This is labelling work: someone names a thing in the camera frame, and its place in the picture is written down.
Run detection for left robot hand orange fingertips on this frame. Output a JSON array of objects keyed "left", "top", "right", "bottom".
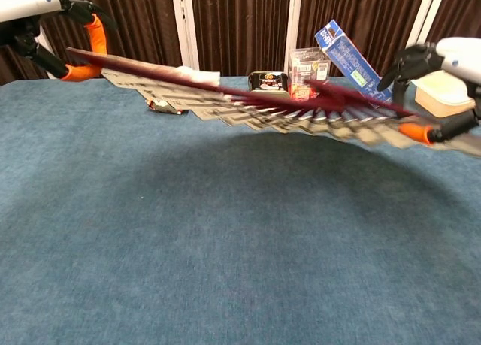
[{"left": 0, "top": 0, "right": 119, "bottom": 83}]

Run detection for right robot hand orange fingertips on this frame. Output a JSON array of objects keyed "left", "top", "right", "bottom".
[{"left": 377, "top": 36, "right": 481, "bottom": 146}]

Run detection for red ribbed paper folding fan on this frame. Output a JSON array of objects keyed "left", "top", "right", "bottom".
[{"left": 65, "top": 46, "right": 481, "bottom": 158}]

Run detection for cream plastic food container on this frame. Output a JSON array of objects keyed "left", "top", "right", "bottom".
[{"left": 411, "top": 69, "right": 477, "bottom": 119}]

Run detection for blue cardboard box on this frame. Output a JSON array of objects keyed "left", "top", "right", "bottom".
[{"left": 314, "top": 19, "right": 395, "bottom": 107}]

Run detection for clear plastic box red contents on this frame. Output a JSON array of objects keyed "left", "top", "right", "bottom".
[{"left": 288, "top": 47, "right": 331, "bottom": 101}]

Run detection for gold red snack package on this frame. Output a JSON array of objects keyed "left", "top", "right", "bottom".
[{"left": 145, "top": 65, "right": 206, "bottom": 116}]

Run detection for gold black meat tin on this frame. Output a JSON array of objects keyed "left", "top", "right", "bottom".
[{"left": 247, "top": 71, "right": 292, "bottom": 100}]

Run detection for dark brown curtain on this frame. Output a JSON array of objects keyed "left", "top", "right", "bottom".
[{"left": 0, "top": 0, "right": 481, "bottom": 86}]

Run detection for blue velvet table cloth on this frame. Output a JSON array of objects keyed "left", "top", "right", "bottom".
[{"left": 0, "top": 76, "right": 481, "bottom": 345}]

